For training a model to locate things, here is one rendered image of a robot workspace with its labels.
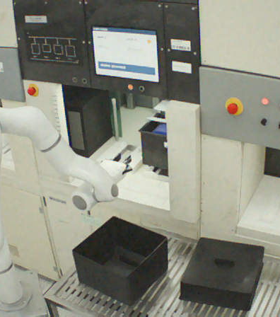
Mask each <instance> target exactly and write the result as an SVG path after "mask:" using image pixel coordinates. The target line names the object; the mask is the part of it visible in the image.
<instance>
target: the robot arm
mask: <svg viewBox="0 0 280 317"><path fill-rule="evenodd" d="M3 133H6V134H13V135H16V136H21V137H29V138H30V140H31V141H32V142H33V144H34V145H35V146H36V147H37V148H38V149H39V150H40V152H41V153H42V155H43V156H44V157H45V158H46V159H47V160H48V161H49V162H50V163H51V164H52V167H53V168H54V169H55V170H56V171H57V172H58V173H60V174H62V175H67V176H69V177H72V178H78V179H80V180H84V182H83V183H82V184H81V185H80V186H79V187H78V188H77V189H76V190H75V191H74V192H73V193H72V194H71V203H72V205H74V206H75V208H77V209H79V210H81V211H83V212H87V211H90V210H91V208H92V207H93V206H94V205H95V204H97V203H99V202H110V201H113V200H116V199H117V198H118V196H119V188H118V186H117V184H118V183H119V181H121V180H122V179H123V178H124V177H125V176H127V172H130V171H132V167H131V166H130V165H129V163H130V162H131V161H132V158H131V155H128V157H126V158H125V159H124V161H123V162H119V161H120V160H121V153H120V152H119V153H118V155H116V156H115V157H112V158H111V159H108V160H104V161H101V164H100V165H99V164H98V163H97V162H95V161H92V160H90V159H88V158H85V157H81V156H78V155H76V154H75V152H74V151H73V150H72V148H71V147H70V146H69V145H68V144H67V142H66V140H65V139H64V138H63V136H62V135H61V134H60V133H59V131H58V130H57V128H56V127H55V126H54V124H53V123H52V122H51V120H50V119H49V118H48V117H47V116H46V114H44V113H43V111H41V109H39V108H37V107H35V106H31V105H28V106H25V107H19V108H9V109H7V108H0V170H1V155H2V145H3V140H2V134H3ZM30 300H31V289H30V286H29V285H28V284H26V283H25V282H24V281H22V280H19V278H18V274H17V273H16V269H15V266H14V263H13V259H12V258H11V254H10V250H9V247H8V242H7V240H6V234H5V230H4V224H3V221H2V219H1V202H0V311H6V312H9V311H15V310H19V309H21V308H23V307H24V306H26V305H27V304H28V303H29V301H30Z"/></svg>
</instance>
